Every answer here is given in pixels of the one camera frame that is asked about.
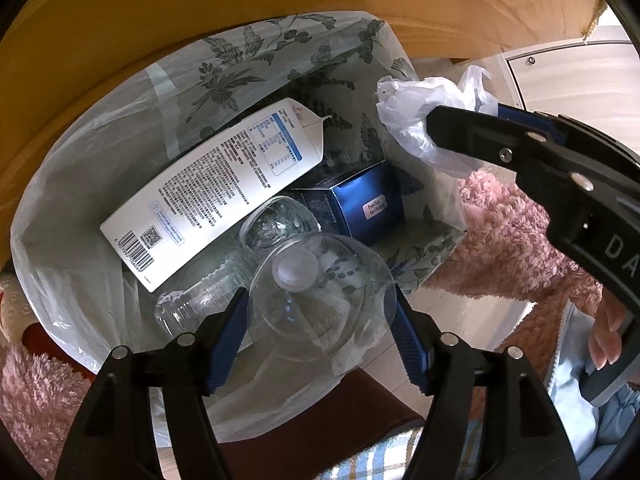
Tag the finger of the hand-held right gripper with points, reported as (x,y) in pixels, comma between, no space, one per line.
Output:
(475,132)
(530,119)

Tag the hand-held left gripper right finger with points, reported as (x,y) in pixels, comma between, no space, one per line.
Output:
(410,345)

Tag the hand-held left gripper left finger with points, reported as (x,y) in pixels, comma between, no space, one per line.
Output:
(227,345)

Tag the white plastic bag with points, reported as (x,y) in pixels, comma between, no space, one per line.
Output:
(415,115)

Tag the large clear plastic bottle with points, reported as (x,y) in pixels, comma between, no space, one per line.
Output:
(320,310)

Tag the blue cardboard box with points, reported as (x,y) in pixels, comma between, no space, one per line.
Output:
(350,200)

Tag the white blue milk carton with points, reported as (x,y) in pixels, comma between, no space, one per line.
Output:
(215,190)

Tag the floral waste bin with liner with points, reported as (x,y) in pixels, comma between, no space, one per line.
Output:
(75,260)

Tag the person's right hand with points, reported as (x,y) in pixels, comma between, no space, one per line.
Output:
(610,332)

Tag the dark brown panel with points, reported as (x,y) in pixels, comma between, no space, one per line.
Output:
(370,405)

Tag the person's plaid garment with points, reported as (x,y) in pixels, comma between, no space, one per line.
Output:
(370,460)

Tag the person's light blue jacket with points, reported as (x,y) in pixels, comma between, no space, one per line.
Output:
(570,390)

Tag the wooden bed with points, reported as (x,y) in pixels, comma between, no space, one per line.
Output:
(150,10)

